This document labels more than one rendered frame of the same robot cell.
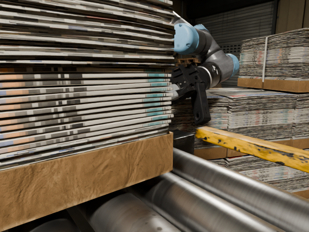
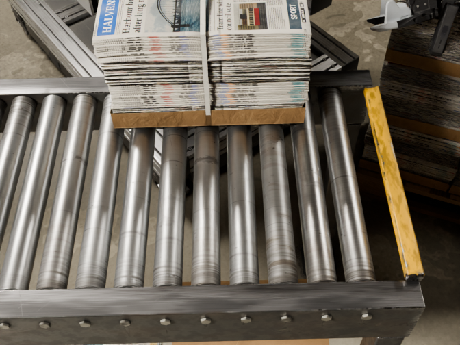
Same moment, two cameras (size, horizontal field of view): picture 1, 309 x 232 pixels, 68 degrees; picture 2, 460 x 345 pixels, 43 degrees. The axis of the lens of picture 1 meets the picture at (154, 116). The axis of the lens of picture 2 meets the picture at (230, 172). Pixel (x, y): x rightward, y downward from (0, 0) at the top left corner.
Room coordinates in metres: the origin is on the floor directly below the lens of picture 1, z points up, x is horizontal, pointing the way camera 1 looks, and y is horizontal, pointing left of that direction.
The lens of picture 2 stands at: (-0.47, -0.38, 1.67)
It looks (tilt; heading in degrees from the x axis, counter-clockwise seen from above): 53 degrees down; 38
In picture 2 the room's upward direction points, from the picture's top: 2 degrees counter-clockwise
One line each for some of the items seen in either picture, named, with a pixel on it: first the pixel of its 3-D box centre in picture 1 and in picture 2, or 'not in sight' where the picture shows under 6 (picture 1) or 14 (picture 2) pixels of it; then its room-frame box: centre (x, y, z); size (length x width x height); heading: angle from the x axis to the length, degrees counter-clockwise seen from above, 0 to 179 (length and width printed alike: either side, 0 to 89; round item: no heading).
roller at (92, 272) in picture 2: not in sight; (104, 185); (-0.09, 0.22, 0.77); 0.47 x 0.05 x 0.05; 38
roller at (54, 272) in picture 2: not in sight; (70, 186); (-0.13, 0.27, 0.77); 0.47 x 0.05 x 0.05; 38
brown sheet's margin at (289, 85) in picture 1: (288, 83); not in sight; (1.09, -0.63, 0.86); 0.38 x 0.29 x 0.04; 16
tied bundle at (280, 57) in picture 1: (290, 64); not in sight; (1.09, -0.63, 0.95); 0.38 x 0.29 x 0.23; 16
